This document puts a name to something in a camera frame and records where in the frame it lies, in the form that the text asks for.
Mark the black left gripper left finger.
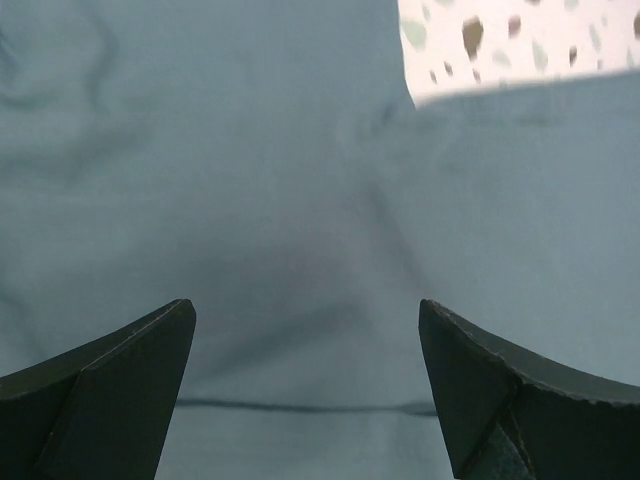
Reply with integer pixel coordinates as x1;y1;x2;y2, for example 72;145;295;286
1;299;196;480

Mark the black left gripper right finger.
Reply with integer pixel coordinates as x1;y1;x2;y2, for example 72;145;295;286
419;300;639;479

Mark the grey-blue t-shirt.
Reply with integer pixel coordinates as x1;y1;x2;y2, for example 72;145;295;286
1;1;639;479

